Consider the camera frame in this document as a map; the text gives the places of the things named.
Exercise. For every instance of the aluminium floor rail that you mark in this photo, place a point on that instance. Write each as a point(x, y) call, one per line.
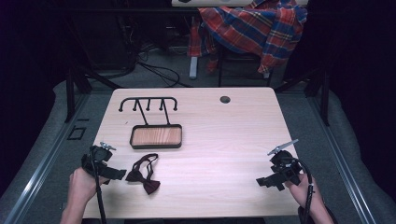
point(46, 161)
point(342, 168)

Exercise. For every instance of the red blue plaid shirt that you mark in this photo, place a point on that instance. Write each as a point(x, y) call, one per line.
point(249, 28)

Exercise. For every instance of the black metal chair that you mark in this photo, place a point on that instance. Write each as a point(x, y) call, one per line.
point(220, 73)

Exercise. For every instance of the black metal stand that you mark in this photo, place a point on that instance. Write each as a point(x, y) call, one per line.
point(70, 93)
point(325, 99)

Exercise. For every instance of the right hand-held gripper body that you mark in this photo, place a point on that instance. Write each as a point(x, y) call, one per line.
point(285, 166)

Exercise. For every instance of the person's left hand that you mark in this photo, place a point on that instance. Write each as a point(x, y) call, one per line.
point(81, 186)

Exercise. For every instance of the dark red bow tie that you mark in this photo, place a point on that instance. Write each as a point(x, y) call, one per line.
point(150, 186)

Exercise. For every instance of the black hook rack wooden tray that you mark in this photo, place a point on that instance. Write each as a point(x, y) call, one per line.
point(155, 136)

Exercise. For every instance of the white table leg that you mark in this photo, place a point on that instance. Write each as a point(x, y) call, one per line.
point(193, 67)

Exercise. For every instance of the person's right hand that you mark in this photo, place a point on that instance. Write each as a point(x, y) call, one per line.
point(303, 191)

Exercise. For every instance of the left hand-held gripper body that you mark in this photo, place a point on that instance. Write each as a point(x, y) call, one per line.
point(98, 155)

